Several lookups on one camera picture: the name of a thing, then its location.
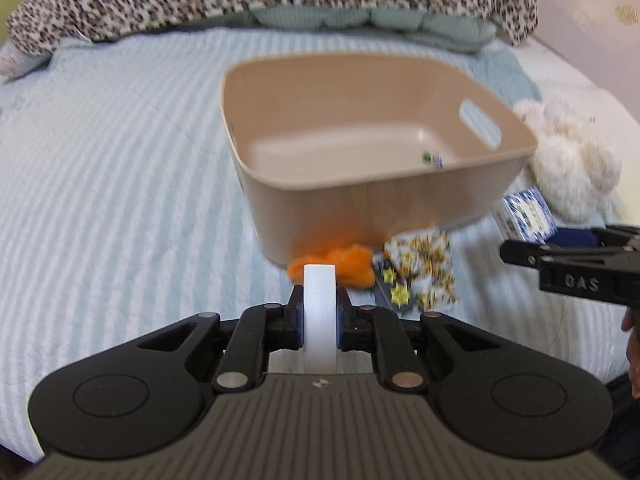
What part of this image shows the white tape roll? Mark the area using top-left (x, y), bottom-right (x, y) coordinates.
top-left (302, 263), bottom-right (341, 375)

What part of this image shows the white plush toy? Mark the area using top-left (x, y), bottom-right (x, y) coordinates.
top-left (512, 99), bottom-right (624, 224)

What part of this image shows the blue and white box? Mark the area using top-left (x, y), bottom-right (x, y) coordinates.
top-left (500, 187), bottom-right (559, 244)

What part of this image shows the orange plush toy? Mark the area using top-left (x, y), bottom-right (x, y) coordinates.
top-left (286, 245), bottom-right (376, 290)

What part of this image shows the beige plastic bin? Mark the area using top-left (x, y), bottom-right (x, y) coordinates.
top-left (220, 52), bottom-right (540, 269)

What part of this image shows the pale green quilt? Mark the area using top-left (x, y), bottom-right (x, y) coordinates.
top-left (249, 5), bottom-right (544, 107)

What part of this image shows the light blue striped bedspread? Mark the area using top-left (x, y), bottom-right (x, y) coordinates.
top-left (0, 27), bottom-right (640, 464)

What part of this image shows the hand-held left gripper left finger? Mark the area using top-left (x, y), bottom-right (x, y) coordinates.
top-left (136, 285), bottom-right (306, 394)

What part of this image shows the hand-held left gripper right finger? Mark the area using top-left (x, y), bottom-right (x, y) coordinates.
top-left (337, 286), bottom-right (504, 391)

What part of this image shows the person's right hand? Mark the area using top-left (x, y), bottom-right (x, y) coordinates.
top-left (621, 309), bottom-right (640, 397)

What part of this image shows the star printed packet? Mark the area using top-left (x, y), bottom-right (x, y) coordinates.
top-left (372, 227), bottom-right (460, 317)

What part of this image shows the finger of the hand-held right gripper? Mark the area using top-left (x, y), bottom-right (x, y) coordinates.
top-left (553, 225), bottom-right (640, 251)
top-left (499, 239), bottom-right (640, 307)

